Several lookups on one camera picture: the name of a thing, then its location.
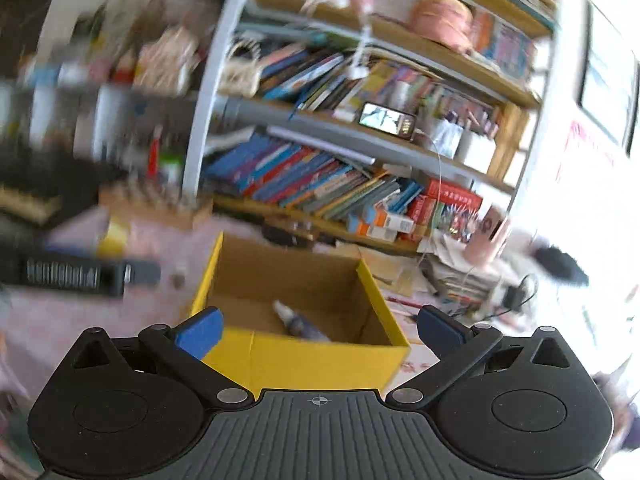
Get pink patterned bag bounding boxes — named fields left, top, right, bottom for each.
left=135, top=27, right=201, bottom=96

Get framed wall picture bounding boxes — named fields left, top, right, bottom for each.
left=577, top=0, right=640, bottom=156

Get pink checked desktop mat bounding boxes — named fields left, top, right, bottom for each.
left=0, top=205, right=451, bottom=376

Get blurred yellow object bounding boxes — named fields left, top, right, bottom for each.
left=97, top=220, right=131, bottom=261

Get woven basket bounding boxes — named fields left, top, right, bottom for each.
left=220, top=40, right=263, bottom=98

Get pink cup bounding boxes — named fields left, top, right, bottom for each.
left=462, top=205, right=511, bottom=268

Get black fluffy object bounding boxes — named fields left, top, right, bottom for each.
left=532, top=245, right=588, bottom=288

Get leaning row of thin books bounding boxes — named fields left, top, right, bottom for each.
left=260, top=42, right=501, bottom=136

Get long row of colourful books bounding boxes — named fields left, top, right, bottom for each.
left=202, top=132, right=483, bottom=241

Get orange and white cartons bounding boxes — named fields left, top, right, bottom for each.
left=345, top=205, right=416, bottom=241

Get small grey bottle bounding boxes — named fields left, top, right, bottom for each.
left=272, top=300, right=331, bottom=343

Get short row of blue books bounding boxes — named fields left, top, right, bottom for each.
left=470, top=10, right=538, bottom=81

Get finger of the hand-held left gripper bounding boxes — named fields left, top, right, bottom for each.
left=0, top=252, right=163, bottom=300

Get smartphone with lit screen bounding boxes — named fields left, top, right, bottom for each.
left=359, top=102, right=418, bottom=141

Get stack of papers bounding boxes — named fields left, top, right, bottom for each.
left=425, top=230, right=506, bottom=306

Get yellow cardboard box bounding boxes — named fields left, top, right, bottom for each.
left=189, top=232, right=412, bottom=403

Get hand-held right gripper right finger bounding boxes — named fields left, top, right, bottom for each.
left=387, top=305, right=576, bottom=408

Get white and wood bookshelf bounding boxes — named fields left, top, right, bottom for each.
left=182, top=0, right=561, bottom=256

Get white jar with green lid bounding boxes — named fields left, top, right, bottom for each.
left=157, top=155, right=183, bottom=186

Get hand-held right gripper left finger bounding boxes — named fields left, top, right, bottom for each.
left=70, top=307, right=251, bottom=408

